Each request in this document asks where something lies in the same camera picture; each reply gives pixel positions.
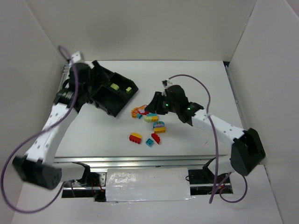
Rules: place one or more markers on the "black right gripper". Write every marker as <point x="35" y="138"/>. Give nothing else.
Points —
<point x="160" y="102"/>

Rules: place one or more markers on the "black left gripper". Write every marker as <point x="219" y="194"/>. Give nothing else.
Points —
<point x="94" y="76"/>

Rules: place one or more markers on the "red curved arch brick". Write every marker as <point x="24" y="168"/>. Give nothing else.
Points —
<point x="142" y="111"/>

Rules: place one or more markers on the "yellow curved top brick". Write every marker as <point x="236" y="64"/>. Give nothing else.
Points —
<point x="135" y="135"/>

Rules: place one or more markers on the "light green square brick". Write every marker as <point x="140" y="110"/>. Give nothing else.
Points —
<point x="128" y="90"/>

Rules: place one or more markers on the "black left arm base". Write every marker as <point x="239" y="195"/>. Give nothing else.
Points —
<point x="91" y="179"/>

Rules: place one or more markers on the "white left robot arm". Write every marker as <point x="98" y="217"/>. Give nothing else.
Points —
<point x="36" y="166"/>

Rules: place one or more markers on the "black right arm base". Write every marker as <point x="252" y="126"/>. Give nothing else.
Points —
<point x="201" y="181"/>

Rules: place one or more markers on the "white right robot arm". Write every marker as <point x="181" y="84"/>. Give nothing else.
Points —
<point x="246" y="149"/>

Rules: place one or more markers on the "light green curved brick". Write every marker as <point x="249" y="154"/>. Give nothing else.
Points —
<point x="148" y="119"/>

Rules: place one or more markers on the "teal frog-print round brick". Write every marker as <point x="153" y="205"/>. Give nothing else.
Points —
<point x="158" y="124"/>

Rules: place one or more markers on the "yellow flower-print arch brick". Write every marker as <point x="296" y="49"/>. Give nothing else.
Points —
<point x="134" y="112"/>

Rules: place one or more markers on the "black four-compartment bin tray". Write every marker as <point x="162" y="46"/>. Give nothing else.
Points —
<point x="117" y="99"/>

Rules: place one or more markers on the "red curved slope brick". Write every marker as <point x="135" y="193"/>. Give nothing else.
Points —
<point x="156" y="138"/>

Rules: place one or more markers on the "teal flat square brick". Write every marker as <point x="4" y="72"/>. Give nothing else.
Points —
<point x="149" y="142"/>

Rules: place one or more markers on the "white foam cover panel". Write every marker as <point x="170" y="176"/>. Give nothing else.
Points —
<point x="149" y="184"/>

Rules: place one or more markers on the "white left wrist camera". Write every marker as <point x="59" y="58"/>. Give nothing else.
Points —
<point x="77" y="57"/>

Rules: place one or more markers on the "aluminium front rail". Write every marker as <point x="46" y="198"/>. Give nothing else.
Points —
<point x="138" y="162"/>

